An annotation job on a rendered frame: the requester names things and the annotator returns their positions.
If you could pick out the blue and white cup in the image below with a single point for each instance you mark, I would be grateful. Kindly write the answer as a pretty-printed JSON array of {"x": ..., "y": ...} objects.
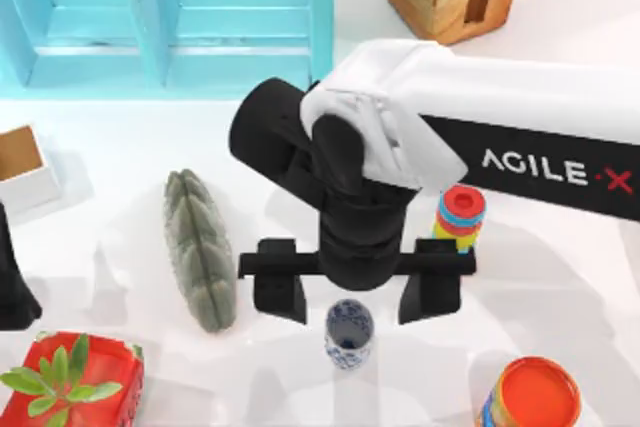
[{"x": 348, "y": 332}]

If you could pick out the stack of coloured rings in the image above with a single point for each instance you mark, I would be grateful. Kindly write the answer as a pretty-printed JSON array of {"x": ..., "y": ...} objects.
[{"x": 460, "y": 219}]

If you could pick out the grey-green leaf-shaped bread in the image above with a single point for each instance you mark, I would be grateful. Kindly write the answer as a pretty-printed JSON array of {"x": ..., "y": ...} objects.
[{"x": 200, "y": 252}]

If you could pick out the can with orange lid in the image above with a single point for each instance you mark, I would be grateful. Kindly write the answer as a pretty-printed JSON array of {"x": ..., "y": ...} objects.
[{"x": 535, "y": 392}]

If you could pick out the red pot with green plant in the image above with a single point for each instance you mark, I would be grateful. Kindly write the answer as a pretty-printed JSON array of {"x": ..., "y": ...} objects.
[{"x": 100, "y": 377}]

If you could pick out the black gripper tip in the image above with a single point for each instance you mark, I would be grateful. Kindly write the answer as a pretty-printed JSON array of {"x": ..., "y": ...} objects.
[{"x": 15, "y": 287}]

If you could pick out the light blue rack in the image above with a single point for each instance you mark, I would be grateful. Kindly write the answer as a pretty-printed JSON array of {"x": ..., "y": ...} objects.
[{"x": 240, "y": 7}]

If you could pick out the white square pot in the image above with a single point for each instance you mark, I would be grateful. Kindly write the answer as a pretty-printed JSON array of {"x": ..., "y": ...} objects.
[{"x": 27, "y": 172}]

